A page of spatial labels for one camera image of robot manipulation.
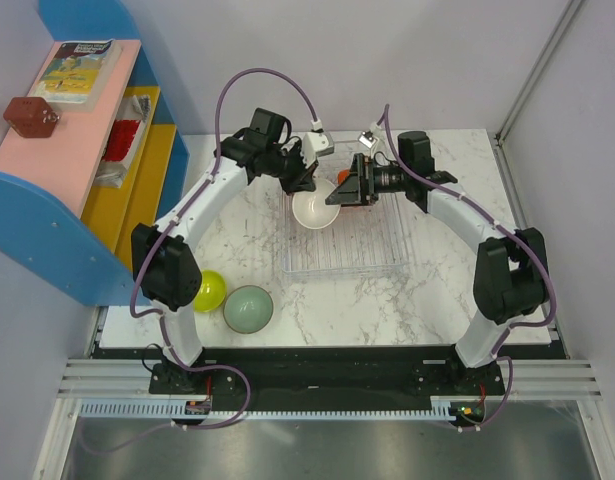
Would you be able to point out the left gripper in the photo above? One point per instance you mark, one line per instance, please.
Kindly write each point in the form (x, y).
(304, 179)

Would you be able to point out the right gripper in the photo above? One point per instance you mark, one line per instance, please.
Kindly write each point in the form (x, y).
(358, 187)

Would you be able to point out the white bowl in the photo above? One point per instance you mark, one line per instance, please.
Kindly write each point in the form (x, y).
(310, 209)

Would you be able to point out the clear wire dish rack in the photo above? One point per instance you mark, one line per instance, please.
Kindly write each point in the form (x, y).
(362, 241)

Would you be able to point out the orange bowl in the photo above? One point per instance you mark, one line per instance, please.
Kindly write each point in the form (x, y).
(342, 176)

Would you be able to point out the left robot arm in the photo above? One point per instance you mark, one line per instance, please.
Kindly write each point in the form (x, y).
(166, 275)

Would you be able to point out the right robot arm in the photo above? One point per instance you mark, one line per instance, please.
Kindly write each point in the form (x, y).
(511, 279)

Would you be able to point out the lime green bowl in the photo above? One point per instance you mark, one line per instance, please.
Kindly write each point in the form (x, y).
(212, 292)

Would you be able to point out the pale green bowl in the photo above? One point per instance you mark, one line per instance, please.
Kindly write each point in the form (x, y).
(248, 309)

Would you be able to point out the red white brush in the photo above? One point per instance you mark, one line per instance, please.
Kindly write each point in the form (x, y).
(124, 140)

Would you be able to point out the blue pink yellow shelf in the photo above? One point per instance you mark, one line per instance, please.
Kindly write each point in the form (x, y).
(54, 221)

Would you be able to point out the illustrated book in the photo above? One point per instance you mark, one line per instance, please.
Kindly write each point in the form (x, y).
(77, 74)

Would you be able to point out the brown perforated box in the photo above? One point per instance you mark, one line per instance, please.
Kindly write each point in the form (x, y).
(31, 117)

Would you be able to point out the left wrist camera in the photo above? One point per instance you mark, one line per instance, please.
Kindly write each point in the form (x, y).
(316, 145)

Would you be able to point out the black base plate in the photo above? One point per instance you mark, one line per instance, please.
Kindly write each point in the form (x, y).
(351, 377)

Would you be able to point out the white slotted cable duct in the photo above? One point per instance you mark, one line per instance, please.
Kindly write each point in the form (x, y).
(178, 409)

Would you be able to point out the aluminium corner post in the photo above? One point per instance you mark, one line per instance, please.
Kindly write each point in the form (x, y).
(557, 36)

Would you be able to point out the aluminium frame rail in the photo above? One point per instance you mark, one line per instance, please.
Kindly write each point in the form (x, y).
(546, 424)

